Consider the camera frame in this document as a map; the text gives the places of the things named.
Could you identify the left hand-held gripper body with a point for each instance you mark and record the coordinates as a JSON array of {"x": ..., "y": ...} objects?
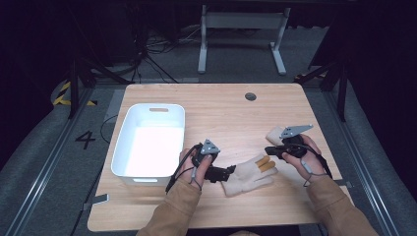
[{"x": 209, "y": 148}]

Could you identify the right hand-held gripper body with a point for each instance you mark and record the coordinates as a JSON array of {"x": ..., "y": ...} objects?
[{"x": 295, "y": 146}]

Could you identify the white plastic bin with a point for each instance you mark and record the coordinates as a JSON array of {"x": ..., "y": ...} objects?
[{"x": 154, "y": 147}]

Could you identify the person's right hand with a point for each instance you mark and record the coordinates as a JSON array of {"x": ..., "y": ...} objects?
[{"x": 313, "y": 165}]

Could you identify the person's left hand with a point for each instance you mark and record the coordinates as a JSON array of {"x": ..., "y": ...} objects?
[{"x": 188, "y": 168}]

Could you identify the person's knee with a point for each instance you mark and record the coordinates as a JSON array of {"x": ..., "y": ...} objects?
[{"x": 244, "y": 233}]

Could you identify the black metal stand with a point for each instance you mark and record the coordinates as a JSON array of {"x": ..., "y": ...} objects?
[
  {"x": 73, "y": 88},
  {"x": 342, "y": 95}
]

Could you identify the yellow and black floor tape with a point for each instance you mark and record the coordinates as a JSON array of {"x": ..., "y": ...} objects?
[{"x": 60, "y": 100}]

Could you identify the grey table bracket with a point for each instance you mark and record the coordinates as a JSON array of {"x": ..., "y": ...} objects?
[
  {"x": 344, "y": 184},
  {"x": 98, "y": 199}
]

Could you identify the white metal desk frame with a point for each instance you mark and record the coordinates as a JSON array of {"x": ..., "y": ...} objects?
[{"x": 244, "y": 20}]

